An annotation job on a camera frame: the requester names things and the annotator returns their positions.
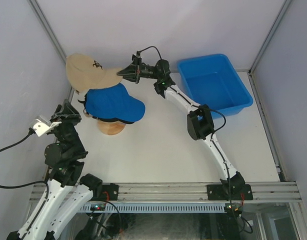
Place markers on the tan cap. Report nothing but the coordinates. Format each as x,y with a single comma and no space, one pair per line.
84,73

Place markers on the blue plastic bin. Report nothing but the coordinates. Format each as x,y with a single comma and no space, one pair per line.
212,80

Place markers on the black baseball cap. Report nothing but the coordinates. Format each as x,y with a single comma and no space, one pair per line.
112,120

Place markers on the right aluminium frame post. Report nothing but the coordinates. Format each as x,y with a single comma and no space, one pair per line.
272,31

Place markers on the wooden hat stand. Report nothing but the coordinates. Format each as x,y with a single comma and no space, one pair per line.
110,128

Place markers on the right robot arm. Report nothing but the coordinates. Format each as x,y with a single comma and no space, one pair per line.
200,124

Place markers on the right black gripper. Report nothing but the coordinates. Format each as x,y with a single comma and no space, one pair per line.
133,71

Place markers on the grey slotted cable duct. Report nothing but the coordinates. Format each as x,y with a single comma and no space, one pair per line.
150,208

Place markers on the aluminium front rail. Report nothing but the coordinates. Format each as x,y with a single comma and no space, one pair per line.
263,192

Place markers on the blue baseball cap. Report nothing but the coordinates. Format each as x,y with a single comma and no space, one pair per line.
114,102

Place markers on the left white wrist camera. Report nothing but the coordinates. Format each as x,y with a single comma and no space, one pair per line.
40,125

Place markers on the aluminium frame post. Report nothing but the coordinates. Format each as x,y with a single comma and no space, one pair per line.
272,31
42,19

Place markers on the beige baseball cap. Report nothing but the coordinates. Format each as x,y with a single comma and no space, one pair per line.
88,115

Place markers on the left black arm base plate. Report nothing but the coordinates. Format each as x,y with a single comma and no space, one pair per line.
109,192

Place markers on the left aluminium frame post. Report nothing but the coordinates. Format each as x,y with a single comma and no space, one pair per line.
42,19

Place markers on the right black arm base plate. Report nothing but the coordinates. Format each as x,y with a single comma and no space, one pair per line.
216,192

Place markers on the black cap gold logo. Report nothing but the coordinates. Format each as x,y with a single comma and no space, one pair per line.
84,102

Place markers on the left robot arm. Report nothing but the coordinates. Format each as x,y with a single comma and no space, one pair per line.
66,189

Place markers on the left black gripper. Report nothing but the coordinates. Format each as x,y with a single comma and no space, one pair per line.
69,114

